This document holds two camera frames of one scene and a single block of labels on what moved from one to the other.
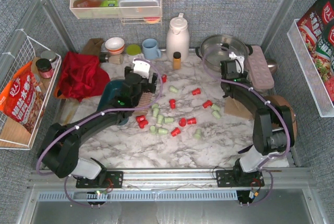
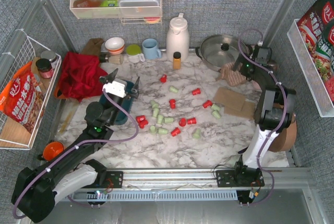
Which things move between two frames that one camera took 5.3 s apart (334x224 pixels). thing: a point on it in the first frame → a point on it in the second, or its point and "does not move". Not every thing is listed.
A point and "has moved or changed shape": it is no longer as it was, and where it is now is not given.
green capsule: (215, 107) does not move
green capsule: (216, 114) does not move
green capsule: (152, 129) does not move
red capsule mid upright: (182, 121) does not move
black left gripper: (153, 83) → (128, 94)
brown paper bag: (93, 46) does not move
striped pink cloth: (145, 101) has moved or changed shape
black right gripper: (227, 67) → (239, 63)
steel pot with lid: (215, 49) does not move
